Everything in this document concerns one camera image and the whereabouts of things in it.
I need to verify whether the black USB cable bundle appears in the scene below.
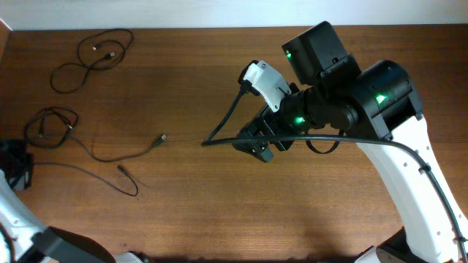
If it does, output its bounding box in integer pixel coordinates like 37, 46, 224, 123
32, 134, 168, 197

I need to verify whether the thin black audio cable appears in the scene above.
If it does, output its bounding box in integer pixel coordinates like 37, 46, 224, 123
50, 28, 135, 95

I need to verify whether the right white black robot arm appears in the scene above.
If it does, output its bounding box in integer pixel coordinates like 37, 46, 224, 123
235, 22, 467, 262

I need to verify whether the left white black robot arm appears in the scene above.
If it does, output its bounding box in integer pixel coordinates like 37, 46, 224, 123
1, 140, 151, 263

